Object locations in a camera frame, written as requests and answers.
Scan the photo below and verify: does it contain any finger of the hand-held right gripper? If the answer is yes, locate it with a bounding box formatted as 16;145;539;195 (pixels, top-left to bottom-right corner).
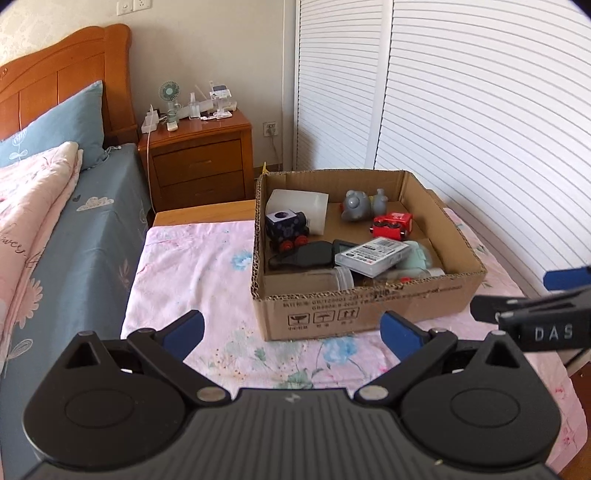
471;286;591;352
544;267;591;292

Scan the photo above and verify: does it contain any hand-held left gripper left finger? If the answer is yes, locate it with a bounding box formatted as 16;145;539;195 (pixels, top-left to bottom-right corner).
65;310;232;407

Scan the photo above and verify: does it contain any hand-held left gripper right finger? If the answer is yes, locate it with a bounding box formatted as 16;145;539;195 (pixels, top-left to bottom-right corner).
353;310;527;404

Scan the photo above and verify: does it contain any cardboard box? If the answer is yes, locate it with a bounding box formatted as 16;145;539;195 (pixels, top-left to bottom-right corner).
250;170;489;342

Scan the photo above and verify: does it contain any teal round container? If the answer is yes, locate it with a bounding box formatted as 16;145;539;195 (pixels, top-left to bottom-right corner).
401;242;435;274

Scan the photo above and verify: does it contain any clear plastic jar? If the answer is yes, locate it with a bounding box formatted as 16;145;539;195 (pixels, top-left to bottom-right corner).
302;268;355;291

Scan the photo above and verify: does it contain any clear plastic case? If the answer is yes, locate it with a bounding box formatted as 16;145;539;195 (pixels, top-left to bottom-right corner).
335;237;411;278

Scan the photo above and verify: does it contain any red toy car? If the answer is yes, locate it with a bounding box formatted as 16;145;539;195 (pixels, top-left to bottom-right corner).
369;212;414;241

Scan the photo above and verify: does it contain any black remote-like object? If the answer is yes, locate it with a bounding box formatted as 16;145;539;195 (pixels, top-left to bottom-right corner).
268;242;335;271

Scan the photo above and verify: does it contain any grey mouse toy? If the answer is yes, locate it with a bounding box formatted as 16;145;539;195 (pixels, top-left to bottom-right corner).
341;188;389;223

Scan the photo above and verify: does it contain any black toy train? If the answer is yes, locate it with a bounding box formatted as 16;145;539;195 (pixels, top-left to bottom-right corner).
265;210;311;252

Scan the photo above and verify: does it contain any pink floral sheet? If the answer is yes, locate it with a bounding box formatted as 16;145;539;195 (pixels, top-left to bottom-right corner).
121;205;583;480

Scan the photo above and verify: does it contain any blue-grey bed sheet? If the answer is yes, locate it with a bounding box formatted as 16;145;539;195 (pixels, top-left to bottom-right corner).
0;143;153;480

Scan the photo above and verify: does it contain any wooden nightstand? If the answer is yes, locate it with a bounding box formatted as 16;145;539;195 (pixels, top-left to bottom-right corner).
139;108;254;213

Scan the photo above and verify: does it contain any white louvered closet door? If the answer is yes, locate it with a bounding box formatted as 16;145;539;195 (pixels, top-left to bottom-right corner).
374;0;591;296
295;0;393;171

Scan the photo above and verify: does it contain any pink quilt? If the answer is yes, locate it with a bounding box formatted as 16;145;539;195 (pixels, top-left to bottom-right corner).
0;141;84;365

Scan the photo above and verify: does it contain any small display stand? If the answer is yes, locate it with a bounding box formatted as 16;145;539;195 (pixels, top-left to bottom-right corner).
209;84;232;114

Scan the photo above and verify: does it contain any small green desk fan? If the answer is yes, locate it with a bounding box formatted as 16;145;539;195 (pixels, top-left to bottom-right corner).
159;82;182;123

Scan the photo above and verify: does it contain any blue pillow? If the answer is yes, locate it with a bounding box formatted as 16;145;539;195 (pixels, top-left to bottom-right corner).
0;80;108;172

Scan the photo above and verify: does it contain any wooden headboard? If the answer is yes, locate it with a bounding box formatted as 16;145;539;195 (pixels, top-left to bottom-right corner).
0;24;139;144

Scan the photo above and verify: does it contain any white cable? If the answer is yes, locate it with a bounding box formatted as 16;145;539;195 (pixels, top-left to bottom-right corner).
144;133;152;214

